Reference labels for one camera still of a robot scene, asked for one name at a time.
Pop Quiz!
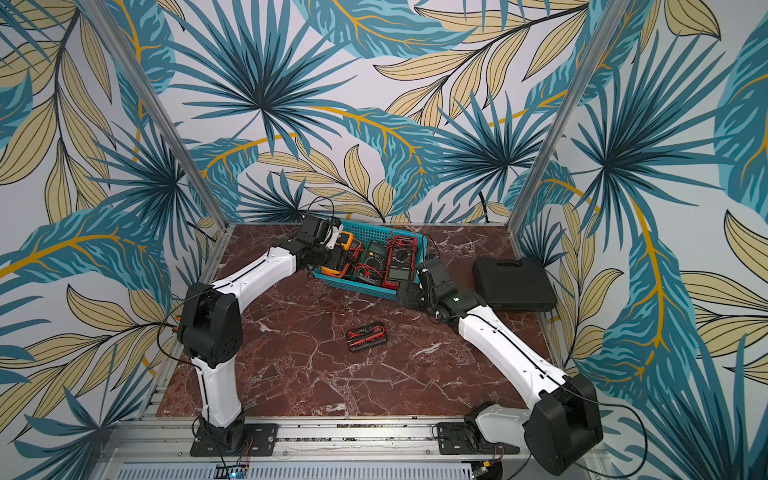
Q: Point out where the green black multimeter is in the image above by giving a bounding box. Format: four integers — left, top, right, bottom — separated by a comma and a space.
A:
352, 240, 388, 287

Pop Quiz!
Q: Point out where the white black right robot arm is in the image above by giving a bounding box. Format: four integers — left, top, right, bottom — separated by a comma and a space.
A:
396, 257, 603, 475

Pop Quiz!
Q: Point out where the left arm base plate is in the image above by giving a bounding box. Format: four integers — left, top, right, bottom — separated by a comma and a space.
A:
190, 421, 279, 457

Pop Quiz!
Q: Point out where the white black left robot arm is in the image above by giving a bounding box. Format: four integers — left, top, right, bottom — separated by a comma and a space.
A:
177, 214, 343, 452

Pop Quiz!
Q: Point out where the red black large multimeter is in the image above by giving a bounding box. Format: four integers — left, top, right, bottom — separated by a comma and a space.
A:
383, 234, 418, 290

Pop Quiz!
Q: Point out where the aluminium front rail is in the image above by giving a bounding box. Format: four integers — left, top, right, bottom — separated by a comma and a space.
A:
89, 416, 607, 480

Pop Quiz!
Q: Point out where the left corner metal post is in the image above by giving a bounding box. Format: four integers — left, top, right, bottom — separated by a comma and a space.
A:
79, 0, 229, 230

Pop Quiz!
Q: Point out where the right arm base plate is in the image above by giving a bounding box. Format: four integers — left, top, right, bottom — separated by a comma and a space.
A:
431, 422, 520, 456

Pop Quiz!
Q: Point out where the yellow multimeter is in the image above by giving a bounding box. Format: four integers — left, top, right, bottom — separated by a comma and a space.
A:
320, 231, 355, 278

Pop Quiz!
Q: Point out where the black plastic tool case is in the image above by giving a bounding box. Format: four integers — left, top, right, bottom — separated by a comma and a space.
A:
472, 257, 557, 312

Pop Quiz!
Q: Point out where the corner metal post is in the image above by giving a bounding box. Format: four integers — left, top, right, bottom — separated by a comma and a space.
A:
507, 1, 629, 240
79, 0, 229, 230

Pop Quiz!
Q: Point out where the small black red tester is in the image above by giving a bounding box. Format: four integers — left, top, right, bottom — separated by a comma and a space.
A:
345, 322, 388, 352

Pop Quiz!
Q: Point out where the right corner metal post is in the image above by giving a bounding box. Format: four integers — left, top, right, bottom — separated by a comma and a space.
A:
507, 1, 629, 240

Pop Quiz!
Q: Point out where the teal plastic basket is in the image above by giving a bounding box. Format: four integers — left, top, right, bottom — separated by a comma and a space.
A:
314, 220, 429, 301

